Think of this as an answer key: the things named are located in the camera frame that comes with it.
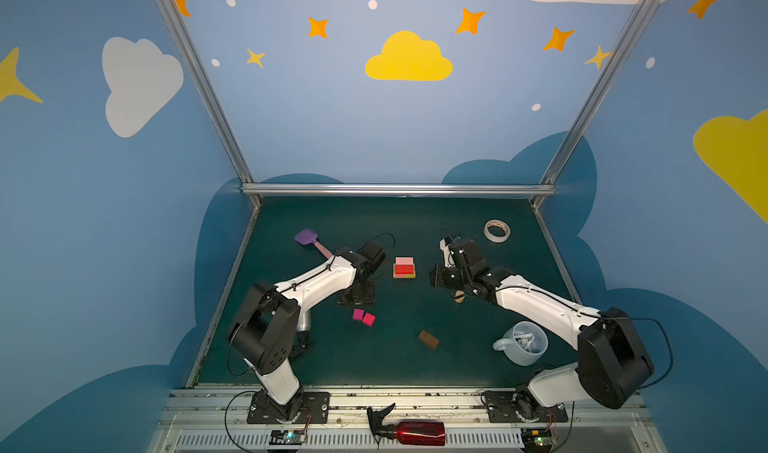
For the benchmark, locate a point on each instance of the red spray bottle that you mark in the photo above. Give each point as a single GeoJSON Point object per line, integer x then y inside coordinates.
{"type": "Point", "coordinates": [406, 432]}

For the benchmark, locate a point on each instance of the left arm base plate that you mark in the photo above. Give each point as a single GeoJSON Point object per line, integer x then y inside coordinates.
{"type": "Point", "coordinates": [303, 406]}

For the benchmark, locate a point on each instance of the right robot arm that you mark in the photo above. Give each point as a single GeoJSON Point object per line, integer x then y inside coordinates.
{"type": "Point", "coordinates": [612, 360]}

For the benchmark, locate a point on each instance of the purple pink toy spatula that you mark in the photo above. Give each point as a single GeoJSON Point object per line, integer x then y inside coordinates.
{"type": "Point", "coordinates": [308, 236]}

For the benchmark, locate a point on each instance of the red wood block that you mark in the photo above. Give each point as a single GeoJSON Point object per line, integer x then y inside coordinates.
{"type": "Point", "coordinates": [404, 269]}

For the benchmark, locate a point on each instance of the aluminium corner post left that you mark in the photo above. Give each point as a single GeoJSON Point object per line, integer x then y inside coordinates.
{"type": "Point", "coordinates": [175, 23]}

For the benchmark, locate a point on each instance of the dark pink cube block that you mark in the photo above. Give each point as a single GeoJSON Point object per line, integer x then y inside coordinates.
{"type": "Point", "coordinates": [368, 319]}

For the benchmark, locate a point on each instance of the silver metal can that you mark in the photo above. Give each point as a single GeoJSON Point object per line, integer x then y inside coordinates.
{"type": "Point", "coordinates": [304, 323]}

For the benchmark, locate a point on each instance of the white tape roll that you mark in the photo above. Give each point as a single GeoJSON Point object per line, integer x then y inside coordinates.
{"type": "Point", "coordinates": [496, 231]}

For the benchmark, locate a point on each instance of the right controller board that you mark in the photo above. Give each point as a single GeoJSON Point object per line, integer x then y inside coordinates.
{"type": "Point", "coordinates": [537, 441]}

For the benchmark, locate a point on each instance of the controller board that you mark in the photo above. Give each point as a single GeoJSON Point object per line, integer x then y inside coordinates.
{"type": "Point", "coordinates": [287, 438]}
{"type": "Point", "coordinates": [537, 441]}

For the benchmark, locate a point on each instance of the light blue mug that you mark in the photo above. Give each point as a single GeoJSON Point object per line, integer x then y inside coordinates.
{"type": "Point", "coordinates": [523, 344]}

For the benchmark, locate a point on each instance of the aluminium corner post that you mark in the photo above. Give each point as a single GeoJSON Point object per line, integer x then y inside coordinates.
{"type": "Point", "coordinates": [175, 23]}
{"type": "Point", "coordinates": [631, 33]}

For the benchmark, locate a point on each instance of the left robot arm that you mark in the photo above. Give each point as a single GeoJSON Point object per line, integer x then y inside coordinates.
{"type": "Point", "coordinates": [273, 317]}

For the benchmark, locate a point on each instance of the left controller board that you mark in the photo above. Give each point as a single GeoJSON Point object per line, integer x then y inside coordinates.
{"type": "Point", "coordinates": [287, 438]}

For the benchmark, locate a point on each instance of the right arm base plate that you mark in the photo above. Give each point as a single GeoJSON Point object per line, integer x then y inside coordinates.
{"type": "Point", "coordinates": [519, 407]}

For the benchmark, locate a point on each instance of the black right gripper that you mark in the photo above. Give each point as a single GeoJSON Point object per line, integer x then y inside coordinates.
{"type": "Point", "coordinates": [441, 275]}

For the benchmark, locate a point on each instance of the aluminium frame rail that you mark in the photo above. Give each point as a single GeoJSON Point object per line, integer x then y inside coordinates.
{"type": "Point", "coordinates": [380, 190]}

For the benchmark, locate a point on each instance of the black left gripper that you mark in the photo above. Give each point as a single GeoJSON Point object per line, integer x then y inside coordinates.
{"type": "Point", "coordinates": [357, 294]}

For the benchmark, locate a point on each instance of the brown wood block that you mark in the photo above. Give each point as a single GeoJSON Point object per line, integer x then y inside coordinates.
{"type": "Point", "coordinates": [428, 339]}

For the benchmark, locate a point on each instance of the aluminium corner post right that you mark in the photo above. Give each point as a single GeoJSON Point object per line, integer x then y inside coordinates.
{"type": "Point", "coordinates": [631, 33]}

